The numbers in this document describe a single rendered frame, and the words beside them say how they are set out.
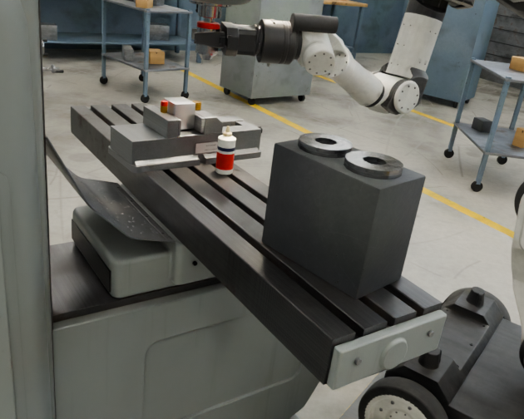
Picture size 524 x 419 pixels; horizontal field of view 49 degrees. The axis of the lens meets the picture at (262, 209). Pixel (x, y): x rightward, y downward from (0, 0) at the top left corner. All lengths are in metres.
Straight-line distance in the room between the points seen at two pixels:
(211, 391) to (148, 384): 0.19
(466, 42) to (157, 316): 6.19
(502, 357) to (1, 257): 1.17
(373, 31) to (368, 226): 9.87
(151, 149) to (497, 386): 0.95
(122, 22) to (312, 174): 7.35
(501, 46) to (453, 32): 2.62
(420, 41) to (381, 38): 9.42
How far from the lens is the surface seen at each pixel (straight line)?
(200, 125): 1.34
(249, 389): 1.57
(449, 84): 7.19
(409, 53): 1.43
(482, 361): 1.54
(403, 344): 0.90
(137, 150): 1.28
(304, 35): 1.25
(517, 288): 1.39
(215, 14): 1.21
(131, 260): 1.17
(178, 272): 1.19
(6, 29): 0.91
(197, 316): 1.30
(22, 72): 0.93
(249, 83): 5.78
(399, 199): 0.88
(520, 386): 1.51
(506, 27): 9.67
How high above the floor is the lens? 1.41
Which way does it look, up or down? 24 degrees down
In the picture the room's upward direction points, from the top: 7 degrees clockwise
